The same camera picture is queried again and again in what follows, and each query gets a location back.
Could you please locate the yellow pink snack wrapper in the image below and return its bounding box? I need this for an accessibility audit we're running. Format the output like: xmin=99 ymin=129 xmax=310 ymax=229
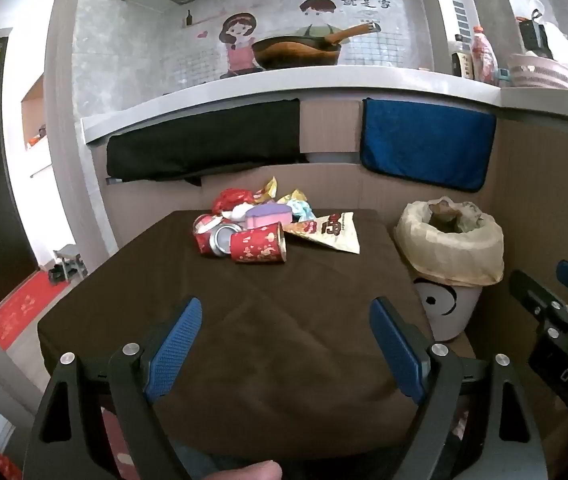
xmin=276 ymin=189 xmax=309 ymax=208

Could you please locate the red wrapper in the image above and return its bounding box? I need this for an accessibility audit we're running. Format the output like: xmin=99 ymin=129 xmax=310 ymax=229
xmin=212 ymin=187 xmax=255 ymax=216

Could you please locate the person's left hand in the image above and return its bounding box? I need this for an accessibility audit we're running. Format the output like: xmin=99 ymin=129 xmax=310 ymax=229
xmin=199 ymin=461 xmax=283 ymax=480

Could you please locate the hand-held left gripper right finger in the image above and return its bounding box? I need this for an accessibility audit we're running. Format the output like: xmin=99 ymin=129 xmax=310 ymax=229
xmin=369 ymin=296 xmax=550 ymax=480

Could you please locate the blue face mask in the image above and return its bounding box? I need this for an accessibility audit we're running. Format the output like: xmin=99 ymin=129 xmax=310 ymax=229
xmin=286 ymin=199 xmax=317 ymax=223

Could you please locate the dark wok with wooden handle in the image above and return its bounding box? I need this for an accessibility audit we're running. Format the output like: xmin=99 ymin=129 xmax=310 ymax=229
xmin=251 ymin=21 xmax=382 ymax=71

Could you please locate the white trash bin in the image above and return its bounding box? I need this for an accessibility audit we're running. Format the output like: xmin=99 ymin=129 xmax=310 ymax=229
xmin=411 ymin=274 xmax=485 ymax=343

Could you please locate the pale yellow plastic bin bag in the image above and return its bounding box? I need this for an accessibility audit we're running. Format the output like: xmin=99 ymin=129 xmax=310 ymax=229
xmin=395 ymin=197 xmax=506 ymax=288

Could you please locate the black cloth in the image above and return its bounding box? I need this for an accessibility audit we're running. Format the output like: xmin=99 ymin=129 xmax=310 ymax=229
xmin=105 ymin=99 xmax=309 ymax=187

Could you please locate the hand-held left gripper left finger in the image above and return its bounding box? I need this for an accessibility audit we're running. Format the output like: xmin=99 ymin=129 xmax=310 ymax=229
xmin=22 ymin=296 xmax=203 ymax=480

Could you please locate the red can with gold print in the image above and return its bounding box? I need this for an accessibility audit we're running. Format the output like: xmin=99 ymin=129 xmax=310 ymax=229
xmin=229 ymin=221 xmax=287 ymax=264

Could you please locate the purple and pink sponge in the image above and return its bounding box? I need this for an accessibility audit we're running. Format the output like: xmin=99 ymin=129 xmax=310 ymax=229
xmin=245 ymin=201 xmax=293 ymax=231

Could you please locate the cardboard sheet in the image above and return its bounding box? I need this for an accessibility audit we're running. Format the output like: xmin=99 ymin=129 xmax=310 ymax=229
xmin=105 ymin=160 xmax=487 ymax=241

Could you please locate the white plastic bag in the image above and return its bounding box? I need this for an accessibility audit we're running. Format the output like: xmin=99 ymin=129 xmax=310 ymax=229
xmin=529 ymin=0 xmax=568 ymax=68

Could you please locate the beige cabinet panel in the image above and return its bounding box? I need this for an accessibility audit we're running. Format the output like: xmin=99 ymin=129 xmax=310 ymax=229
xmin=300 ymin=100 xmax=363 ymax=154

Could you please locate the small grey stool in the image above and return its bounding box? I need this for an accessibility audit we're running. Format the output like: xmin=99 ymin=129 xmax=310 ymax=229
xmin=54 ymin=244 xmax=88 ymax=281

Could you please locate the beige snack bag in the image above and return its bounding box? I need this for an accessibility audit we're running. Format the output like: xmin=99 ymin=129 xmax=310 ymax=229
xmin=281 ymin=211 xmax=361 ymax=255

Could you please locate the blue towel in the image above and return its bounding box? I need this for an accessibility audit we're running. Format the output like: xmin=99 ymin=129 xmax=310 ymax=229
xmin=359 ymin=97 xmax=497 ymax=193

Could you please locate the yellow and white wrapper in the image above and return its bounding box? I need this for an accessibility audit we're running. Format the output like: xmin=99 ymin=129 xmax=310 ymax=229
xmin=254 ymin=176 xmax=279 ymax=203

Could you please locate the grey kitchen counter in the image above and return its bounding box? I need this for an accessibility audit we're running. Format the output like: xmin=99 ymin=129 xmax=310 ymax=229
xmin=81 ymin=65 xmax=568 ymax=147

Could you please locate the dark sauce bottle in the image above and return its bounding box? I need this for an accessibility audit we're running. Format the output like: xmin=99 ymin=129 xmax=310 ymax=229
xmin=450 ymin=35 xmax=474 ymax=80

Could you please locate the pink plastic basket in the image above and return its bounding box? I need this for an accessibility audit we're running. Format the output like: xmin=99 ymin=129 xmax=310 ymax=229
xmin=506 ymin=53 xmax=568 ymax=92

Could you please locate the red labelled plastic bottle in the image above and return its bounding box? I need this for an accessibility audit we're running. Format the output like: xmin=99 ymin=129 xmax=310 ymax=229
xmin=471 ymin=25 xmax=499 ymax=83

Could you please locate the red doormat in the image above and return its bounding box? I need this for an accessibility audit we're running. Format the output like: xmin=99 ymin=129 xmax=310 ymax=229
xmin=0 ymin=270 xmax=62 ymax=348

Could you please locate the girl figure wall sticker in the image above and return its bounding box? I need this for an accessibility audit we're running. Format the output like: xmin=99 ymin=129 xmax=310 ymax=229
xmin=219 ymin=12 xmax=261 ymax=75

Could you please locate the crushed red can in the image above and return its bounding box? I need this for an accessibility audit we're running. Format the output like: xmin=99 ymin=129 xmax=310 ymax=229
xmin=193 ymin=213 xmax=242 ymax=259

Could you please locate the pink and white wrapper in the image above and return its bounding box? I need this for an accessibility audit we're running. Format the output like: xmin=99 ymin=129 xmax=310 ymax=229
xmin=220 ymin=202 xmax=255 ymax=222

